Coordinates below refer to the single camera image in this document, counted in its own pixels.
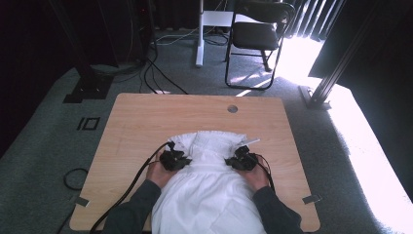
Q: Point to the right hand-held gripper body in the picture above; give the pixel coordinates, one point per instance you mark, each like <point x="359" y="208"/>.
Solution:
<point x="245" y="161"/>

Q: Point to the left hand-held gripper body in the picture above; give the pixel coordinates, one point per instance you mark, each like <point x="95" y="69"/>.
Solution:
<point x="172" y="161"/>

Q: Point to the white garment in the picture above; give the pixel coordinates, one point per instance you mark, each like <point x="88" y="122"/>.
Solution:
<point x="209" y="195"/>

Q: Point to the person's left hand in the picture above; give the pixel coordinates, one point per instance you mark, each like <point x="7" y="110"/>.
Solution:
<point x="159" y="175"/>

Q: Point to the person's right hand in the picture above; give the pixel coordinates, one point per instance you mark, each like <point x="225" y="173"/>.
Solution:
<point x="256" y="178"/>

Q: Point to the grey tape piece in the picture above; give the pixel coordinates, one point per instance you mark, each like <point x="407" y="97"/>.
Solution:
<point x="311" y="199"/>
<point x="82" y="201"/>

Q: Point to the black floor tape marks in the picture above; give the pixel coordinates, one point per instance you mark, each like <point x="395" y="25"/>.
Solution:
<point x="82" y="124"/>

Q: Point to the black stand with base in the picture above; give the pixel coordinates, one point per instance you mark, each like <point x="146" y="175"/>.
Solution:
<point x="87" y="81"/>

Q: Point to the black folding chair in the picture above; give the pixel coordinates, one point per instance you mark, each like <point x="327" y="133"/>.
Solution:
<point x="256" y="35"/>

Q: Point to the striped curtain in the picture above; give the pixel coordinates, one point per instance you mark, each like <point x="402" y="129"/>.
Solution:
<point x="311" y="19"/>

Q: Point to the dark curtain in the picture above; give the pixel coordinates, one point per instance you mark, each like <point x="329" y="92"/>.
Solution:
<point x="383" y="65"/>

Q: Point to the white desk frame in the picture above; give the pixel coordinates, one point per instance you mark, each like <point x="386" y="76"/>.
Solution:
<point x="199" y="39"/>

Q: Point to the aluminium stand post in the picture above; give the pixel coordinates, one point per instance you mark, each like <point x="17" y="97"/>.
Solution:
<point x="334" y="71"/>

